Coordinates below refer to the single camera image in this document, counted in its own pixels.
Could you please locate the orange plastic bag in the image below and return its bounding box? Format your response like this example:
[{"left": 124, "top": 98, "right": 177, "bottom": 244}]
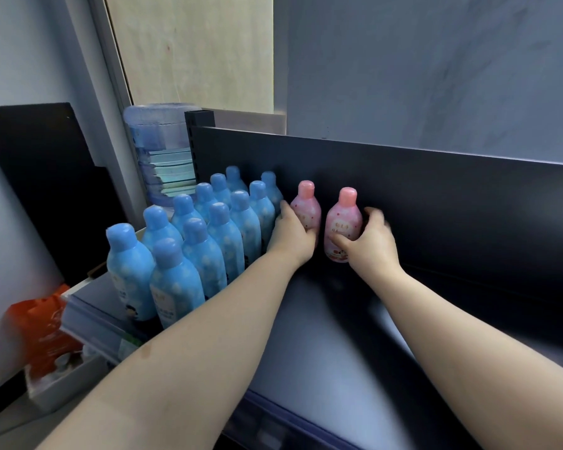
[{"left": 7, "top": 284, "right": 84, "bottom": 381}]

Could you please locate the light wooden panel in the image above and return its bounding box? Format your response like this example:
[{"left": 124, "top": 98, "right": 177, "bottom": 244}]
[{"left": 104, "top": 0, "right": 276, "bottom": 116}]

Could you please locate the group of blue bottles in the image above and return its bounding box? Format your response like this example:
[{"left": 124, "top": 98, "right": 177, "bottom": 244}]
[{"left": 105, "top": 165, "right": 285, "bottom": 330}]

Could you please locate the black flat board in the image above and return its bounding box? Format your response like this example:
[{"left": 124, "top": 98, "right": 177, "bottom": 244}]
[{"left": 0, "top": 102, "right": 138, "bottom": 287}]

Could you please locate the person's left forearm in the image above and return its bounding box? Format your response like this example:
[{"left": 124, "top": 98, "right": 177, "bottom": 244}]
[{"left": 37, "top": 257, "right": 306, "bottom": 450}]

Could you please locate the person's left hand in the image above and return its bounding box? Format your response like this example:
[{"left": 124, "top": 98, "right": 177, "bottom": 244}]
[{"left": 267, "top": 200, "right": 320, "bottom": 270}]

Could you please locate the clear shelf label strip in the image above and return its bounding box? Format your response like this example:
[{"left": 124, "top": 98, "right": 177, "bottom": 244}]
[{"left": 59, "top": 293, "right": 147, "bottom": 367}]

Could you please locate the person's right forearm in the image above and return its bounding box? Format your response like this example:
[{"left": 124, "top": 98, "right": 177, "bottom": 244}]
[{"left": 375, "top": 262, "right": 563, "bottom": 450}]

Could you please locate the black metal shelf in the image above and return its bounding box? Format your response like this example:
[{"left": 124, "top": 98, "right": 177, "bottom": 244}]
[{"left": 60, "top": 109, "right": 563, "bottom": 450}]

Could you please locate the person's right hand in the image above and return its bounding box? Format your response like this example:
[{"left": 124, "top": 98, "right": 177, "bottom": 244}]
[{"left": 330, "top": 207, "right": 403, "bottom": 273}]

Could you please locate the pink bottle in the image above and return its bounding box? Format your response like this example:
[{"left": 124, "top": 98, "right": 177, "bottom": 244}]
[
  {"left": 323, "top": 187, "right": 364, "bottom": 264},
  {"left": 289, "top": 180, "right": 322, "bottom": 249}
]

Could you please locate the white cardboard box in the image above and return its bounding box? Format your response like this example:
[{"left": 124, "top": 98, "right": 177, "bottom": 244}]
[{"left": 25, "top": 347, "right": 109, "bottom": 414}]

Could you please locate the clear blue water jug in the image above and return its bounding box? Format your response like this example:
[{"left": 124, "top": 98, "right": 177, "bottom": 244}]
[{"left": 123, "top": 102, "right": 203, "bottom": 212}]

